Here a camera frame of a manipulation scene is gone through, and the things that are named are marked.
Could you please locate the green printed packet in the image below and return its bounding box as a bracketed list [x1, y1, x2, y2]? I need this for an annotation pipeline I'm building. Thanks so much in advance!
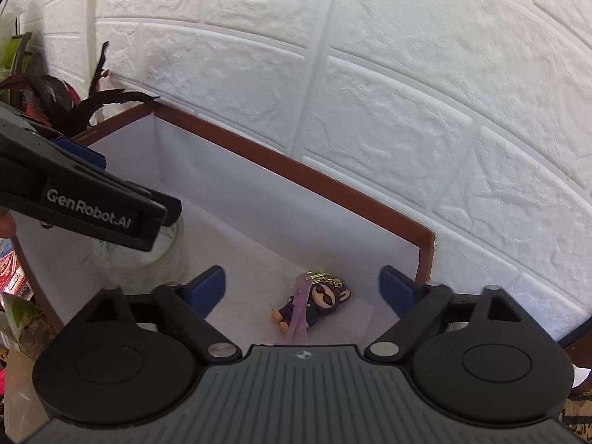
[0, 293, 61, 366]

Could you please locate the red printed packet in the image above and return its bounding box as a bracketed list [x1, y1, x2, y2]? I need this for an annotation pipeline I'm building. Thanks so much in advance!
[0, 238, 32, 300]

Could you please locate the bear keychain with purple strap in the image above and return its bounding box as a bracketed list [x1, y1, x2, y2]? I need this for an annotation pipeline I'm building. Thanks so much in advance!
[270, 269, 352, 345]

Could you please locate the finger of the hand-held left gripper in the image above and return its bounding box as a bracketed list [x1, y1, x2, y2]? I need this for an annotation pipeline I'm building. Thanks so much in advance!
[0, 102, 154, 194]

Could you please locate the dark red leafy plant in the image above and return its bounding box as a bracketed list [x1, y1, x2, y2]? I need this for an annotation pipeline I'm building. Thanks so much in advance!
[0, 41, 160, 138]

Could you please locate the beige black patterned cloth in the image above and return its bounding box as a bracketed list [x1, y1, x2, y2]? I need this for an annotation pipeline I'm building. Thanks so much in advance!
[566, 388, 592, 435]

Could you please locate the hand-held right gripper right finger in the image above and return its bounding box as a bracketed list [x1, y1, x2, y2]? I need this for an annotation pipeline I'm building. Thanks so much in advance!
[364, 266, 525, 362]

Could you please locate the black metal rack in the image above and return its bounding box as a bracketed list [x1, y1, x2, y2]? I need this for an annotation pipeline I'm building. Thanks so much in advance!
[0, 31, 44, 79]

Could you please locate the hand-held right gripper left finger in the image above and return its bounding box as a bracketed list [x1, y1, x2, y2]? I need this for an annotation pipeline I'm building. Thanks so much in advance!
[83, 266, 243, 364]

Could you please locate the brown cardboard box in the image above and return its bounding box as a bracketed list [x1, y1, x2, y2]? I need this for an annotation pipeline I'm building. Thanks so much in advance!
[9, 101, 438, 347]

